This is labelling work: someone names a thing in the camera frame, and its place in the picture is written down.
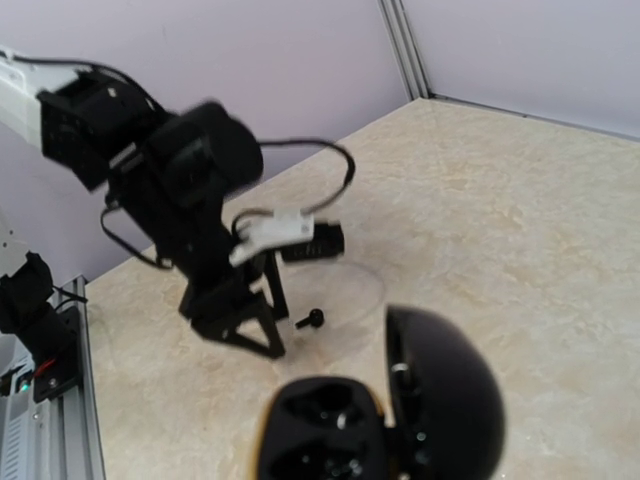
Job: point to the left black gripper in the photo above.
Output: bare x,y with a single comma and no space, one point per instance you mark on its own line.
216,310

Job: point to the black earbud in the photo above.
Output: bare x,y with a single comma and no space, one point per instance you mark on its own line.
315,319

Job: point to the black earbud charging case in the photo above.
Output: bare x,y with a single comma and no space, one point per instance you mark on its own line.
446,418

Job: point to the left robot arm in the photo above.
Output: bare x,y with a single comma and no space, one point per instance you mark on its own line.
170,172

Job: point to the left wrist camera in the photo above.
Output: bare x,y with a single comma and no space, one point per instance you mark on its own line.
296,236

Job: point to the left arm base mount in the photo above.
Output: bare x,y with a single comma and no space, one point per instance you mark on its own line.
50,334

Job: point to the front aluminium rail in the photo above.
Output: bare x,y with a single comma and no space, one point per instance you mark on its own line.
49,421

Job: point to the left aluminium frame post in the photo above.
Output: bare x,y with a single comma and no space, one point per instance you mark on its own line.
409,59

